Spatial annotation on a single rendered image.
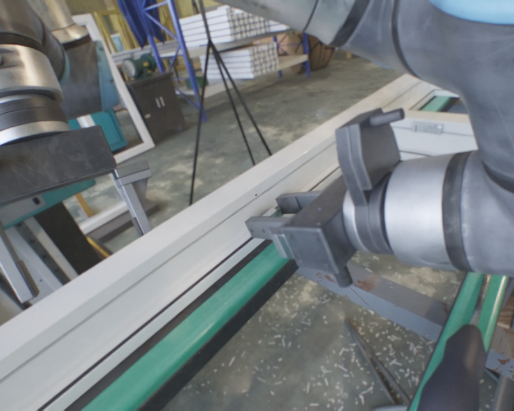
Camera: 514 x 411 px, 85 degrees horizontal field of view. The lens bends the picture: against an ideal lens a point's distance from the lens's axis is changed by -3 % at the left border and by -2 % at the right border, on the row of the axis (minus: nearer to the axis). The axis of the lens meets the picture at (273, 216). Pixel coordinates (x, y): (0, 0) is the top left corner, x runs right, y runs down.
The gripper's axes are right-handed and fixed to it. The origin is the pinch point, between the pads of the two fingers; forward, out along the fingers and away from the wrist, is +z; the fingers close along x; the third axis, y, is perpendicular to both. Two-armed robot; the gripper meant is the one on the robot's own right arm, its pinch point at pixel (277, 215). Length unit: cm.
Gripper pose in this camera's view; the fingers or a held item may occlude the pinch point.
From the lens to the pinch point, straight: 38.1
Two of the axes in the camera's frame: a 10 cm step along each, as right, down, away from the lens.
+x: 6.5, -5.2, 5.5
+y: 4.0, 8.5, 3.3
